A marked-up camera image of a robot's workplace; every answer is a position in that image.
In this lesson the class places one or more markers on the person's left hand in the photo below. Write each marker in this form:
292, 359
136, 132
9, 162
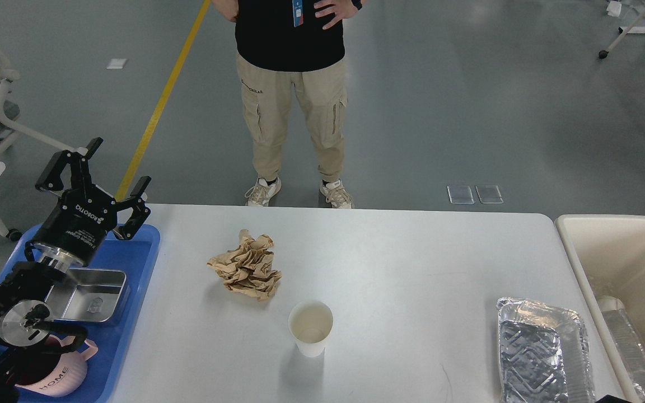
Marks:
338, 10

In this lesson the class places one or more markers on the brown paper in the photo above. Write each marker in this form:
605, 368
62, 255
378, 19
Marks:
248, 268

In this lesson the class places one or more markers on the clear plastic floor plate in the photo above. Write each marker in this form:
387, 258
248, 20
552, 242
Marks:
460, 194

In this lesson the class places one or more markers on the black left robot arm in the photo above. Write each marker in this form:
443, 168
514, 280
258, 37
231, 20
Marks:
26, 322

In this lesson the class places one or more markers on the aluminium foil tray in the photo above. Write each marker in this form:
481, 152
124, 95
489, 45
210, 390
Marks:
543, 353

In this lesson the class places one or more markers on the square stainless steel tray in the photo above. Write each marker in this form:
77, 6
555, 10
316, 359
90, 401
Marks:
88, 295

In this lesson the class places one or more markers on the foil tray inside bin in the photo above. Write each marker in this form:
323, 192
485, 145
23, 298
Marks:
627, 340

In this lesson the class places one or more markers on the person in black shirt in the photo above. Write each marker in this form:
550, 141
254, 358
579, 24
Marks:
283, 54

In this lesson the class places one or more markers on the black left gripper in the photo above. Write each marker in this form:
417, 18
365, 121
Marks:
84, 214

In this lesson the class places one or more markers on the person's right hand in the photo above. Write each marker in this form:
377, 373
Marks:
229, 9

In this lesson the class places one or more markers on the white paper cup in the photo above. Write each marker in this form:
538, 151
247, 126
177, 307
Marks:
310, 324

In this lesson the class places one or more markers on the beige plastic bin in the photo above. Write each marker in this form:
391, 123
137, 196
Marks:
607, 254

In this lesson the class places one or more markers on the blue plastic tray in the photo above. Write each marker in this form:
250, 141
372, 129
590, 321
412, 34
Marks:
135, 257

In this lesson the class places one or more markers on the pink ceramic mug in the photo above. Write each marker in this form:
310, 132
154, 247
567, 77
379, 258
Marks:
56, 375

